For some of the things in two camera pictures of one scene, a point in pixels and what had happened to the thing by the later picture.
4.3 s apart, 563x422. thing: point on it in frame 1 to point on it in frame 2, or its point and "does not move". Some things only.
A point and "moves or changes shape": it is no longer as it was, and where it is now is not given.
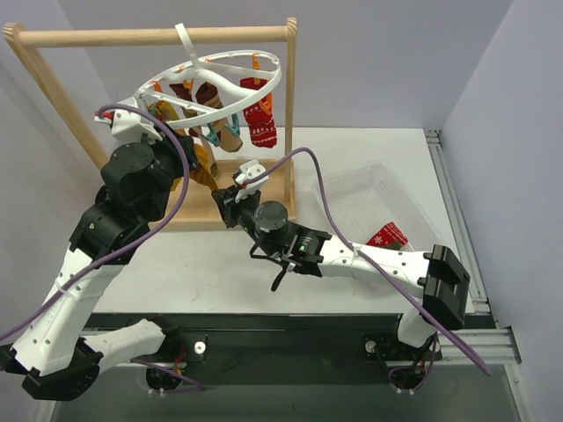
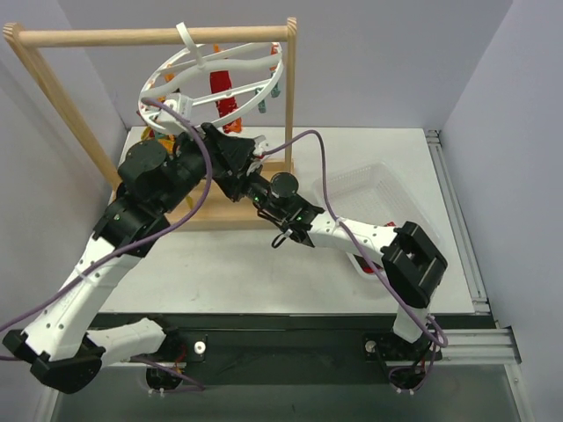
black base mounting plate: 278,349 does not move
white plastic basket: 370,197 does not move
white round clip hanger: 194,60 moves or changes shape
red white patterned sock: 259,120 to 220,81
